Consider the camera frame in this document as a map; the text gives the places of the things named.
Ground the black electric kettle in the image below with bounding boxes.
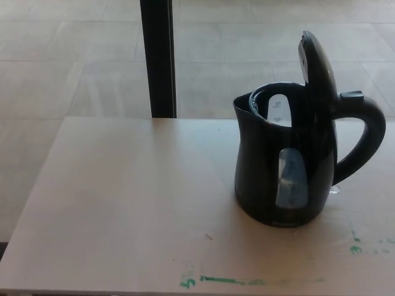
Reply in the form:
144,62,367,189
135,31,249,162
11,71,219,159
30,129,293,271
232,30,387,229

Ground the black vertical window frame post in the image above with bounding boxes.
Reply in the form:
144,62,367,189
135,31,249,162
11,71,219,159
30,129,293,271
139,0,178,119

